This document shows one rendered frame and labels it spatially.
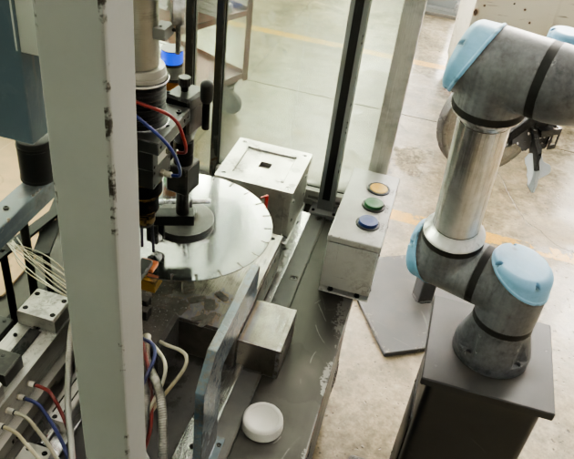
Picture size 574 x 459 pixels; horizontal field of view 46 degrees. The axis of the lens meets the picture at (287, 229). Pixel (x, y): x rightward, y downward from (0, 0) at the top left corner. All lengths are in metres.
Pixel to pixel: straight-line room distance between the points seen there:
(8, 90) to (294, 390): 0.70
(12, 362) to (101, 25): 0.84
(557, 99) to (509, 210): 2.31
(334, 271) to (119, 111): 1.07
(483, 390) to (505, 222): 1.93
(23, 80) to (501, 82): 0.65
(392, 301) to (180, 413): 1.50
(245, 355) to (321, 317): 0.22
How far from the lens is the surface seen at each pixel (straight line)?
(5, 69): 0.96
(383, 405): 2.26
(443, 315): 1.48
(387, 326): 2.48
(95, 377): 0.53
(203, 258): 1.19
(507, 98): 1.06
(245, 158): 1.57
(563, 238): 3.27
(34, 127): 0.98
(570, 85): 1.03
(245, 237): 1.25
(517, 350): 1.37
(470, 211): 1.22
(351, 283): 1.43
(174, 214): 1.16
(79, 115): 0.39
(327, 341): 1.36
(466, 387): 1.36
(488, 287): 1.29
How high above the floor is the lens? 1.72
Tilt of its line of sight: 37 degrees down
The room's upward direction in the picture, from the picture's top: 8 degrees clockwise
